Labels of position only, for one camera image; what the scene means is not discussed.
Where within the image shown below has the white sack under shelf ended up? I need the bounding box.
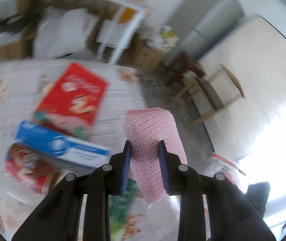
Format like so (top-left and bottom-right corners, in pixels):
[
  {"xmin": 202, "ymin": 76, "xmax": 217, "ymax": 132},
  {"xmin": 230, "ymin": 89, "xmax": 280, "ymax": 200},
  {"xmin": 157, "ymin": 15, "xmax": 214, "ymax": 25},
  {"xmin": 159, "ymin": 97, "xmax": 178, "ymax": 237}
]
[{"xmin": 32, "ymin": 6, "xmax": 99, "ymax": 59}]

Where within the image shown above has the white shelf table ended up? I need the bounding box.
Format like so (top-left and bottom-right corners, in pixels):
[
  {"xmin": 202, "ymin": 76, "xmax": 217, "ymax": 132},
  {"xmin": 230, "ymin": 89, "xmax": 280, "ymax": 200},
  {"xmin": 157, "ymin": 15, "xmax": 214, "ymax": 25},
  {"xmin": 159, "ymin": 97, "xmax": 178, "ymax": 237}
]
[{"xmin": 0, "ymin": 0, "xmax": 151, "ymax": 64}]

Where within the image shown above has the dark wooden stool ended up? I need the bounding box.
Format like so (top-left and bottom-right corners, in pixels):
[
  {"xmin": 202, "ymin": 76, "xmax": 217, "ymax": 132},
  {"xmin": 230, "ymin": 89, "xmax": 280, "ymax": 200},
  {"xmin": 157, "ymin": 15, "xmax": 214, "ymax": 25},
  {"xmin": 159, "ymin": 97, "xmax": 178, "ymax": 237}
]
[{"xmin": 163, "ymin": 51, "xmax": 205, "ymax": 87}]

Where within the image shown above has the red instant noodle cup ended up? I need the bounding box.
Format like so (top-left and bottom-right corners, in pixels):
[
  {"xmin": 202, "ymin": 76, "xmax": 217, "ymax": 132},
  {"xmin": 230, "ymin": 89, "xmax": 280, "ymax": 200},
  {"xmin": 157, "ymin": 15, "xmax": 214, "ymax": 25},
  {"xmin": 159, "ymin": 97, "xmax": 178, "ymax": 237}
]
[{"xmin": 5, "ymin": 143, "xmax": 61, "ymax": 195}]

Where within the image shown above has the wooden chair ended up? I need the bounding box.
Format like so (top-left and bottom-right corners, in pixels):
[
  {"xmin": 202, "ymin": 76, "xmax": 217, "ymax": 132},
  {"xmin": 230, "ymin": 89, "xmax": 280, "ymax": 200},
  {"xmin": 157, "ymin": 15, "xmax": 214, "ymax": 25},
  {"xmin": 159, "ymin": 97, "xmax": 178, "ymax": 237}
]
[{"xmin": 171, "ymin": 63, "xmax": 246, "ymax": 127}]

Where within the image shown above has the pink mesh foam net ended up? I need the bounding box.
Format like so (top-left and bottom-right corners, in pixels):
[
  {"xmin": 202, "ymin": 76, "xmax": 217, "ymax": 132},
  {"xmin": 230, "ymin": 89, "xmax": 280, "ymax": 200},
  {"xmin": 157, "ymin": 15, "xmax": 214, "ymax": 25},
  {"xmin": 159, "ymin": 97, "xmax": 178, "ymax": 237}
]
[{"xmin": 123, "ymin": 108, "xmax": 187, "ymax": 208}]

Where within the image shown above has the red snack bag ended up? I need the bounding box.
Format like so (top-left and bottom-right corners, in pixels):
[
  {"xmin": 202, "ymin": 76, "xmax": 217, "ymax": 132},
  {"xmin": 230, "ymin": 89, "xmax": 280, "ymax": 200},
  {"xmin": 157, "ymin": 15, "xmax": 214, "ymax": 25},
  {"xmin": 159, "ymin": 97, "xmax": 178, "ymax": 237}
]
[{"xmin": 34, "ymin": 62, "xmax": 109, "ymax": 139}]

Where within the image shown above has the black bag under shelf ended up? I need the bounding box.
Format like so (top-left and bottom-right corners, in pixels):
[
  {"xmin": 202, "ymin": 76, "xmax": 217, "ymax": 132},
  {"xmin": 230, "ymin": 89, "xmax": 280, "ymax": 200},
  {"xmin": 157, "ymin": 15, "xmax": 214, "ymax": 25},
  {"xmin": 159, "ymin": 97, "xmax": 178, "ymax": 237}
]
[{"xmin": 0, "ymin": 17, "xmax": 39, "ymax": 61}]

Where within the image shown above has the blue white toothpaste box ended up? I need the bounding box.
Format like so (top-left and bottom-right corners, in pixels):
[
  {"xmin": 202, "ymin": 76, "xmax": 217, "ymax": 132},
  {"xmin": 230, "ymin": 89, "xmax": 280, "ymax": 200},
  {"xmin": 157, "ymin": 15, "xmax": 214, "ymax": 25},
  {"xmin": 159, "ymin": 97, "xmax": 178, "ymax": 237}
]
[{"xmin": 15, "ymin": 121, "xmax": 111, "ymax": 168}]

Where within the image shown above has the cardboard box on floor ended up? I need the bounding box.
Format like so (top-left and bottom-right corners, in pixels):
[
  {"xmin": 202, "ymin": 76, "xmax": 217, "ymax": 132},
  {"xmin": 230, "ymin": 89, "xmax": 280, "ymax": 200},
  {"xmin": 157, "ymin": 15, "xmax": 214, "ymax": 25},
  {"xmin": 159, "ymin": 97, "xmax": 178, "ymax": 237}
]
[{"xmin": 129, "ymin": 38, "xmax": 164, "ymax": 71}]

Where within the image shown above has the yellow plastic bag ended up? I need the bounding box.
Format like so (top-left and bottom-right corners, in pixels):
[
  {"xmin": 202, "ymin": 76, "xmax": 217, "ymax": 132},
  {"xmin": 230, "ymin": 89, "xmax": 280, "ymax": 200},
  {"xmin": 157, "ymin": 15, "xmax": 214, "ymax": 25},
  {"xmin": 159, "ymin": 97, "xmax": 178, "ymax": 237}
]
[{"xmin": 118, "ymin": 7, "xmax": 136, "ymax": 23}]

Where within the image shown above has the grey refrigerator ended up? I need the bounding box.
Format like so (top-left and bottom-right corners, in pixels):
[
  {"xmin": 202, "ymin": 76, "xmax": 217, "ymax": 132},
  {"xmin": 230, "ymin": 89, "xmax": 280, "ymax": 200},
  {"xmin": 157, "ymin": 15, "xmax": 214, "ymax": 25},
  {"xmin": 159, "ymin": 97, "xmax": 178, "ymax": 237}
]
[{"xmin": 162, "ymin": 0, "xmax": 244, "ymax": 66}]

